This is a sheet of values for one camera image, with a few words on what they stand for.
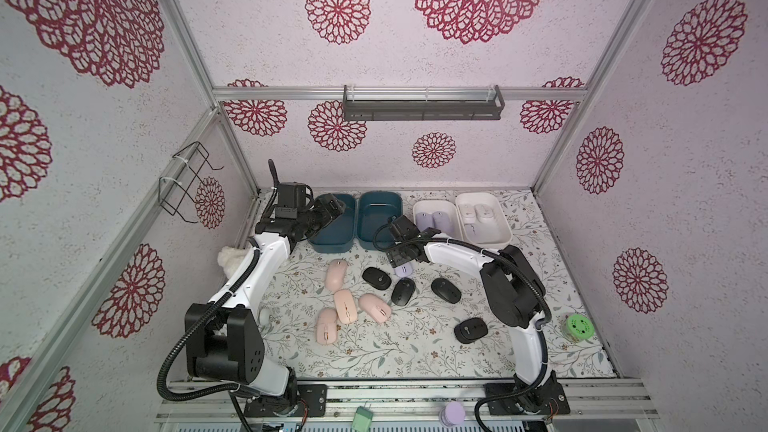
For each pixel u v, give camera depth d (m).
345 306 0.88
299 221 0.64
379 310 0.86
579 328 0.81
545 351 0.59
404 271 0.95
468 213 1.10
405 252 0.74
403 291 0.92
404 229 0.77
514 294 0.53
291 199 0.64
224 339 0.43
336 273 0.95
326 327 0.83
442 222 1.10
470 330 0.83
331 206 0.76
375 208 1.14
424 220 1.08
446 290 0.92
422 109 0.93
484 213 1.10
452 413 0.65
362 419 0.70
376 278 0.94
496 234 1.08
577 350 0.81
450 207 1.09
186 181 0.79
